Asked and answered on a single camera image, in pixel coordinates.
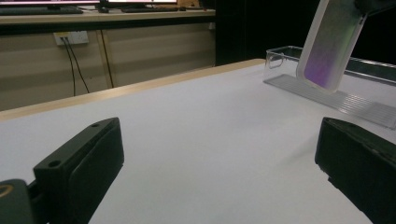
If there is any black keyboard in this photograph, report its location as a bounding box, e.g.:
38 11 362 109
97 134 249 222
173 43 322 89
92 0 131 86
120 7 187 14
0 6 84 17

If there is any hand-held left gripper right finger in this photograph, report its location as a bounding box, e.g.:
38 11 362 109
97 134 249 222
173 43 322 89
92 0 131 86
314 117 396 224

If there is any light wooden desk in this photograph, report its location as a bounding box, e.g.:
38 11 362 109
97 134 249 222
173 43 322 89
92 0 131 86
0 8 217 26

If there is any black curtain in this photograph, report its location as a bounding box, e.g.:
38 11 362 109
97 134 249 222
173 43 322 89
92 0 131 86
214 0 396 67

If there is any computer monitor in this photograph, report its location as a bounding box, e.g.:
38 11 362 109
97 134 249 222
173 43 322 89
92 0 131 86
0 0 101 7
106 0 178 5

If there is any clear-rimmed phone case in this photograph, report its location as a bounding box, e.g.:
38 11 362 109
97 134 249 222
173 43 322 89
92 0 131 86
295 0 368 94

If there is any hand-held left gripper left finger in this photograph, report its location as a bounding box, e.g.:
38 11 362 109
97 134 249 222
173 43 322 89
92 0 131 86
33 117 125 224

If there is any white wall socket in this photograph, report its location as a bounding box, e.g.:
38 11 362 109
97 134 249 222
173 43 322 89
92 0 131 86
53 30 90 47

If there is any black power cable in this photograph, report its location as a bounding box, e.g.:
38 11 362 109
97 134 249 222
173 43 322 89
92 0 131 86
62 36 78 97
65 36 92 94

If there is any clear plastic storage box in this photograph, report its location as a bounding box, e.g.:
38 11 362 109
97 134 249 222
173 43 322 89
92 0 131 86
262 45 396 131

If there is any white table cover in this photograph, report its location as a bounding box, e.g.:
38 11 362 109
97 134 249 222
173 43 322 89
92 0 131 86
0 60 396 224

